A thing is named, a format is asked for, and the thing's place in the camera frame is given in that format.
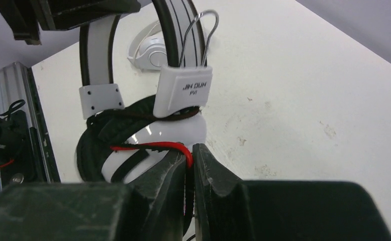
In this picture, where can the aluminium rail frame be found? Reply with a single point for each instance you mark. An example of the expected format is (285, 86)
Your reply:
(36, 161)

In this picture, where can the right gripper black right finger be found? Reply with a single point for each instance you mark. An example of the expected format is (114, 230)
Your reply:
(215, 189)

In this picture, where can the white wired headphones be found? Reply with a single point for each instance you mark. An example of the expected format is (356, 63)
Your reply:
(147, 51)

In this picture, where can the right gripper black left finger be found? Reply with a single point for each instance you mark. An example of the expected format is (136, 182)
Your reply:
(157, 206)

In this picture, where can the black and white headphones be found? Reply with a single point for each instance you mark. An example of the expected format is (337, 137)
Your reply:
(122, 142)

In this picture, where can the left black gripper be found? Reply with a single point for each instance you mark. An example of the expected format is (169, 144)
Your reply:
(27, 18)

